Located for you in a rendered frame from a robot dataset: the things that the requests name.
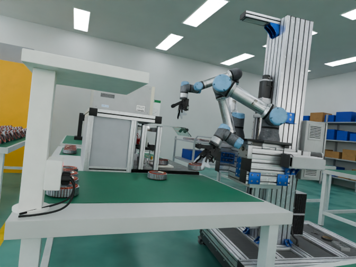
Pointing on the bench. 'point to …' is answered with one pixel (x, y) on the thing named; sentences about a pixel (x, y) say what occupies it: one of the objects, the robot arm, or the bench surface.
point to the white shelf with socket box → (36, 60)
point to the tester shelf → (124, 115)
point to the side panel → (109, 144)
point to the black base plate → (178, 169)
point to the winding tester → (125, 100)
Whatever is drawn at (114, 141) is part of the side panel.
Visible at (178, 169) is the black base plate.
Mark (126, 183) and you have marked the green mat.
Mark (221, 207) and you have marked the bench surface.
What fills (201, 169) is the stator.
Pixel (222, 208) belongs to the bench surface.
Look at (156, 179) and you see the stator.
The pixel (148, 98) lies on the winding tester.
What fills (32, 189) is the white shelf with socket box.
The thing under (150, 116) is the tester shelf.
